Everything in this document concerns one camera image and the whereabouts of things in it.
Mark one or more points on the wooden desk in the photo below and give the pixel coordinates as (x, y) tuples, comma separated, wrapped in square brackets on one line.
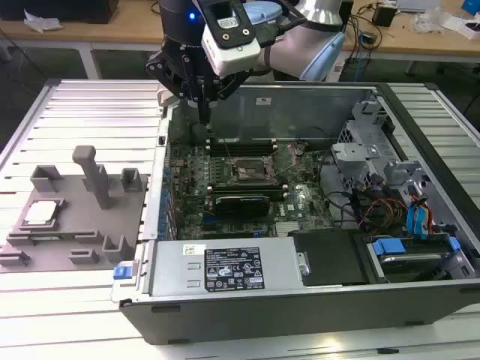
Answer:
[(412, 45), (112, 33)]

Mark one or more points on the silver chipset heatsink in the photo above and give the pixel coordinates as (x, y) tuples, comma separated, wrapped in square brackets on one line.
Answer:
[(288, 229)]

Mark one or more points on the CPU socket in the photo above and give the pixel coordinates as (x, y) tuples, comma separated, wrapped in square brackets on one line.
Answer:
[(249, 168)]

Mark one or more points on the thin metal locking lever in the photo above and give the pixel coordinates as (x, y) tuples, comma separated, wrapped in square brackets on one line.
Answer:
[(226, 147), (285, 166)]

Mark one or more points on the clear plastic bags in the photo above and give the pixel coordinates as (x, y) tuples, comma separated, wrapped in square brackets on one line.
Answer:
[(431, 20)]

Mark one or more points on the open black PC case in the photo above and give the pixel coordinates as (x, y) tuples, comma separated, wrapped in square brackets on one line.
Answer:
[(300, 318)]

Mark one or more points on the grey flat box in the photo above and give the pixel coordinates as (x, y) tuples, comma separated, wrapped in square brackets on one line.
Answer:
[(418, 3)]

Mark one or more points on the black graphics card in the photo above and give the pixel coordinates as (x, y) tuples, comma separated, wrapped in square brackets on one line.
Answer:
[(242, 206)]

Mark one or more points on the black RAM slot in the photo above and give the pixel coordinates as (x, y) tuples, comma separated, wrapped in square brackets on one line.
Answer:
[(247, 184), (279, 194), (247, 140), (247, 144), (247, 153), (247, 148), (247, 189)]

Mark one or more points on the crumpled white plastic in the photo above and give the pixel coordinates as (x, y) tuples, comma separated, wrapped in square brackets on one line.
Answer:
[(41, 22)]

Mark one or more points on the hard disk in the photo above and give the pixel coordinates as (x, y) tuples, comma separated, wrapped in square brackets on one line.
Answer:
[(412, 268)]

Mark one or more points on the silver CPU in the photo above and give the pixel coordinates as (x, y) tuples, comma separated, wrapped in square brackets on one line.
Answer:
[(40, 212)]

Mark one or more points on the small black transformer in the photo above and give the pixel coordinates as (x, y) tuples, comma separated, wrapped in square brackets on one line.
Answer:
[(368, 37)]

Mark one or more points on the silver drive cage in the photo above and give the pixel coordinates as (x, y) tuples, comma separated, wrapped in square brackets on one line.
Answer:
[(354, 150)]

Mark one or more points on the blue disk carrier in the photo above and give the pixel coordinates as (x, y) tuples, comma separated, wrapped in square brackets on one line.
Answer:
[(388, 247)]

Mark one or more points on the black cylindrical board part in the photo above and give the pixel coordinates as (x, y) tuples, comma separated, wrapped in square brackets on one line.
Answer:
[(198, 135)]

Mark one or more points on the black power adapter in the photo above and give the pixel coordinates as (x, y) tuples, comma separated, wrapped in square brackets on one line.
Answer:
[(384, 17)]

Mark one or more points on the grey parts rack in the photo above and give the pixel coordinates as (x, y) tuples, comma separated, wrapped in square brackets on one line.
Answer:
[(120, 210)]

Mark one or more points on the green RAM stick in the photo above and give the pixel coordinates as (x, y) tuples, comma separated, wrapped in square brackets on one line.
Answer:
[(48, 237)]

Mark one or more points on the white sticker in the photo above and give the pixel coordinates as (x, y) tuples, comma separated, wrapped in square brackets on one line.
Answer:
[(264, 101)]

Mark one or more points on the green motherboard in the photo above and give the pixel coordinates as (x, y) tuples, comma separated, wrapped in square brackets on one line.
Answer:
[(195, 168)]

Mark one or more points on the blue box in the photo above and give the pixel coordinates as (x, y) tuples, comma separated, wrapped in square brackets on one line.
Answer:
[(471, 6)]

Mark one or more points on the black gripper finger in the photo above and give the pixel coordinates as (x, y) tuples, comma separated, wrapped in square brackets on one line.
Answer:
[(232, 86), (165, 71)]

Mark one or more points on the brown board component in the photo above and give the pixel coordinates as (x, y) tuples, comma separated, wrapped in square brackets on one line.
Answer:
[(298, 149)]

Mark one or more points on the white box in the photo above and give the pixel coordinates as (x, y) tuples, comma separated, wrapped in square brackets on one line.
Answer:
[(455, 26)]

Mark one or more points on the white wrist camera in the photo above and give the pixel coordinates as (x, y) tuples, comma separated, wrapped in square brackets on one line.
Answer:
[(232, 56)]

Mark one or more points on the silver power supply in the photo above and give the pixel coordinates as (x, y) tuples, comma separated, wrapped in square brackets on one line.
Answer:
[(180, 270)]

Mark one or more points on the blue case latch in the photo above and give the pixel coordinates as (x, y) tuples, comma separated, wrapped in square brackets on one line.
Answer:
[(123, 272)]

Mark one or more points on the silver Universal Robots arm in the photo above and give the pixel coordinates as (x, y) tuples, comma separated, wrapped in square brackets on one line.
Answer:
[(288, 52)]

